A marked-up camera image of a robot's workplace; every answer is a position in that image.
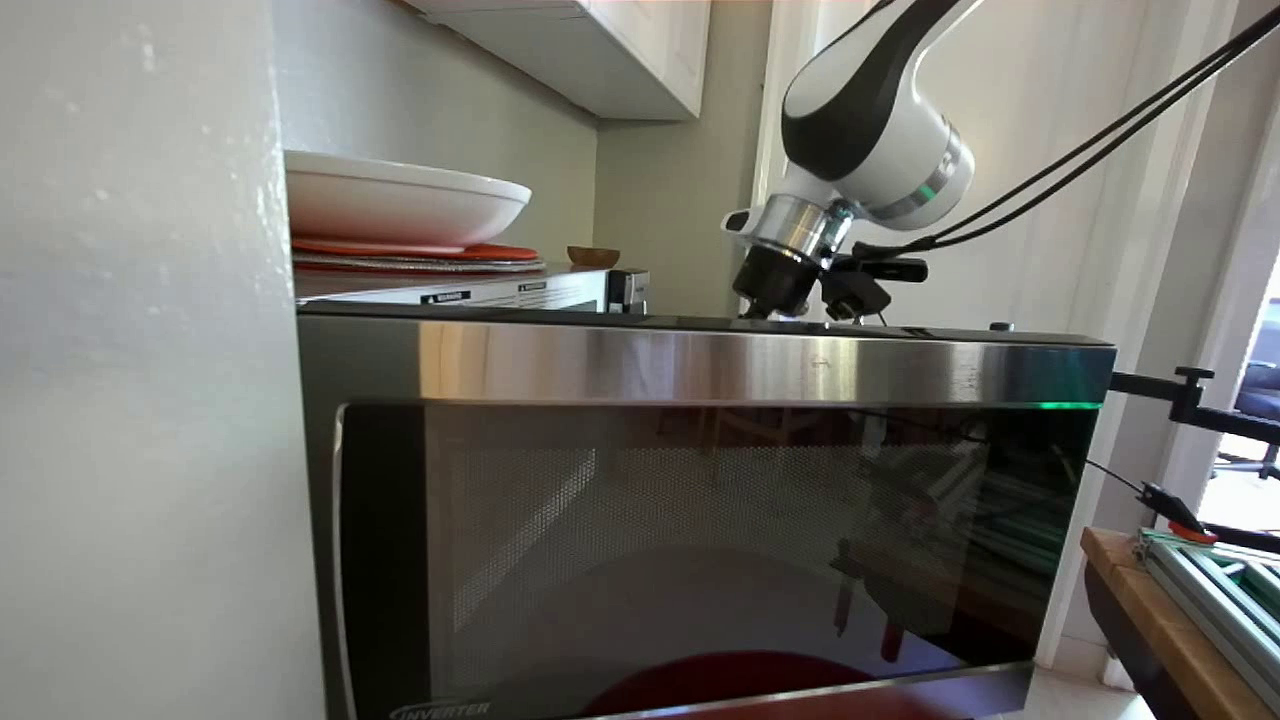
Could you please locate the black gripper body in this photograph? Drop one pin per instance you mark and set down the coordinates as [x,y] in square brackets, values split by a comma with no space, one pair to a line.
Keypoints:
[776,283]

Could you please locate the stainless steel microwave oven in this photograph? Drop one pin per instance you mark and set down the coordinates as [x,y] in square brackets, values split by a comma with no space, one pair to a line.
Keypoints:
[695,366]

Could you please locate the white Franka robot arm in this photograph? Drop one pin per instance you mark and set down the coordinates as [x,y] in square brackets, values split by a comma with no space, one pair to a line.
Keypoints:
[882,135]

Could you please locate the small brown bowl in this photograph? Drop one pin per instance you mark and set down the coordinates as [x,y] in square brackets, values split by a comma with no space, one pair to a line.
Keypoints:
[593,252]

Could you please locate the large white bowl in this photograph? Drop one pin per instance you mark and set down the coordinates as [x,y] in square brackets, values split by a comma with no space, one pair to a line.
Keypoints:
[385,203]

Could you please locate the shiny metal canister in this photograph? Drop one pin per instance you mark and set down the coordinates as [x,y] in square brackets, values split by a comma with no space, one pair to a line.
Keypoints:
[625,291]

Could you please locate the red plate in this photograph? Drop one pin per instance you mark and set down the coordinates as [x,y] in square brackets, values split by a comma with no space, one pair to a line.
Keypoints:
[403,249]

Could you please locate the red round placemat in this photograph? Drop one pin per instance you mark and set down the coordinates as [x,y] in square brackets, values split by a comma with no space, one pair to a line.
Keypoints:
[720,686]

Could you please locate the black clamp with red tips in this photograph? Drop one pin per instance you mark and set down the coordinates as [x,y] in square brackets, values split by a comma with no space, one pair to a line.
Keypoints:
[1181,514]

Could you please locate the wooden table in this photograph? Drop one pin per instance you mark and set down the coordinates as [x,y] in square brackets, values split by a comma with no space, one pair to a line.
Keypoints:
[1162,642]

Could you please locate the white wall cabinet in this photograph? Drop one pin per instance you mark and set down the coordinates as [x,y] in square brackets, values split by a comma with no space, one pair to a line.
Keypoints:
[612,55]

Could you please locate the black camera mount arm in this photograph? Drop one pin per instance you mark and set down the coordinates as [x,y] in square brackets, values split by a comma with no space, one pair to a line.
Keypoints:
[1201,412]

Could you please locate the aluminium rail frame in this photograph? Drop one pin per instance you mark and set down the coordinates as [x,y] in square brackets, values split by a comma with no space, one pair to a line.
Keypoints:
[1240,602]

